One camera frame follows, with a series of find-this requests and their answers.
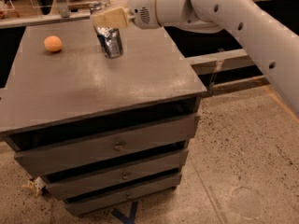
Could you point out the top grey drawer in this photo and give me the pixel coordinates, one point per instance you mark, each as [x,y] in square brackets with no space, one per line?
[56,158]

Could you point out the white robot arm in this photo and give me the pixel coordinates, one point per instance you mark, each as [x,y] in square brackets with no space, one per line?
[272,46]

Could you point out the silver blue redbull can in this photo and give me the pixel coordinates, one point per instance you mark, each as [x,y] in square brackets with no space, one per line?
[109,38]

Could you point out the grey drawer cabinet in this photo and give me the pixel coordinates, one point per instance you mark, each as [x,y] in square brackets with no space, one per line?
[56,98]

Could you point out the middle grey drawer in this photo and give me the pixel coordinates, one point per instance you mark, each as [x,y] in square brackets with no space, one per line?
[74,187]

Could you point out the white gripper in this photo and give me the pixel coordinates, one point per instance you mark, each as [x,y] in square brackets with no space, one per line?
[144,9]

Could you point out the yellow white floor scrap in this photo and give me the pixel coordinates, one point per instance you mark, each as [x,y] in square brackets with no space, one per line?
[36,185]

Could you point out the orange ball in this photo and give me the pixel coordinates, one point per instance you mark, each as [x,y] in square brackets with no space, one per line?
[53,43]

